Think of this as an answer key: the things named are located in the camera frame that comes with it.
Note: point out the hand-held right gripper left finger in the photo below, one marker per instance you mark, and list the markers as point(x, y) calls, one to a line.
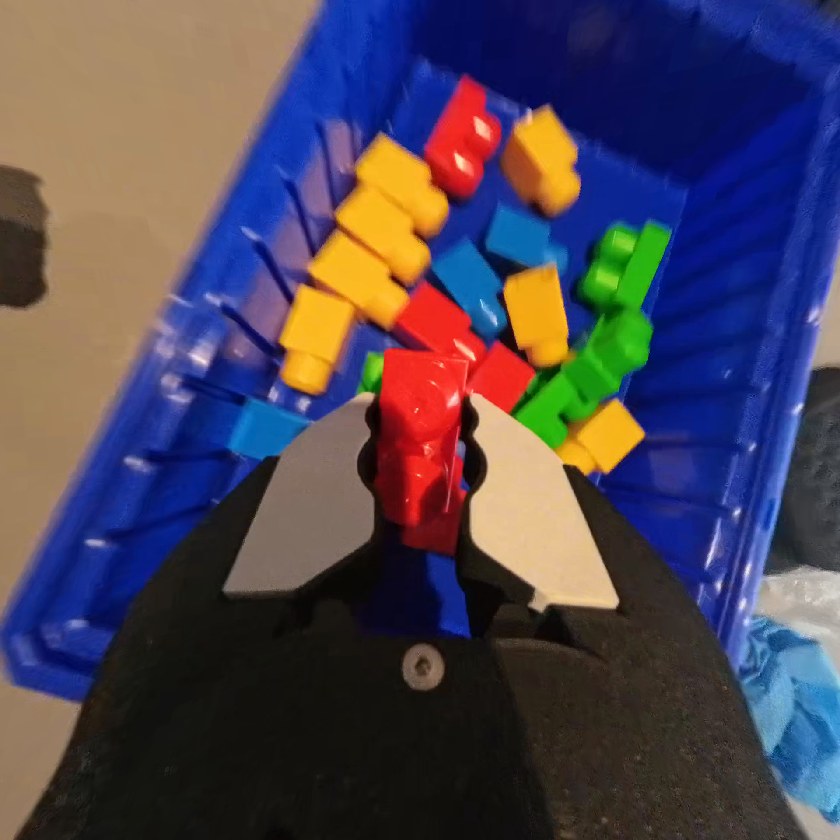
point(308, 512)

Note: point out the blue plastic bin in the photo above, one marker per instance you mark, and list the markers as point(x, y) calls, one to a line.
point(590, 79)

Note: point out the clear plastic bag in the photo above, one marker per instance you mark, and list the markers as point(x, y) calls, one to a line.
point(804, 594)

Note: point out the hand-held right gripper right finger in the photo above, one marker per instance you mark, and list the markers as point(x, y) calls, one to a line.
point(531, 518)

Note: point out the blue cloth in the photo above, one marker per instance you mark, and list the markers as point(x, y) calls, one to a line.
point(794, 709)

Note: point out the pile of mega blocks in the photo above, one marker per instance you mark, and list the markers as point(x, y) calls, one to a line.
point(394, 216)

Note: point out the red mega block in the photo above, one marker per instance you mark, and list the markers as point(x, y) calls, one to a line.
point(420, 407)

